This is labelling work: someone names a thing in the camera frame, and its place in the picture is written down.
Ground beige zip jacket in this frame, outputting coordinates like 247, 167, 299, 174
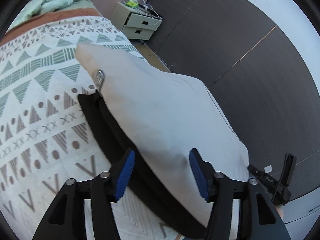
75, 44, 248, 225

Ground black folded clothes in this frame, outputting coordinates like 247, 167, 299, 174
78, 92, 206, 239

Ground person right hand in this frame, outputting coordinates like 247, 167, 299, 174
276, 205, 284, 220

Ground patterned white bed blanket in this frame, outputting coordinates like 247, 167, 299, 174
0, 16, 181, 240

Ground rust orange bed sheet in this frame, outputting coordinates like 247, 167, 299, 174
1, 8, 101, 46

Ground white bedside drawer cabinet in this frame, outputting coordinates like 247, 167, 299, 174
111, 2, 162, 41

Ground mint green duvet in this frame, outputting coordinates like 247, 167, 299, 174
15, 0, 74, 24

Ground green object on cabinet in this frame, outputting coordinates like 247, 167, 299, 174
125, 0, 139, 8

